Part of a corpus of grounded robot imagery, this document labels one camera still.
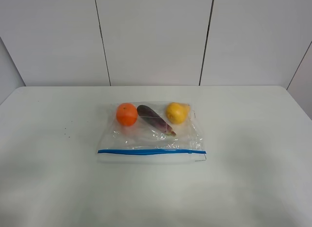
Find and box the clear zip bag blue strip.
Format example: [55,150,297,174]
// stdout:
[96,102,207,164]

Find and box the yellow lemon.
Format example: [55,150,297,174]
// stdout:
[165,102,191,124]

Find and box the orange fruit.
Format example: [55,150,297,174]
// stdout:
[116,103,138,126]

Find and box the purple eggplant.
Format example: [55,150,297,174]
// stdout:
[137,105,176,136]

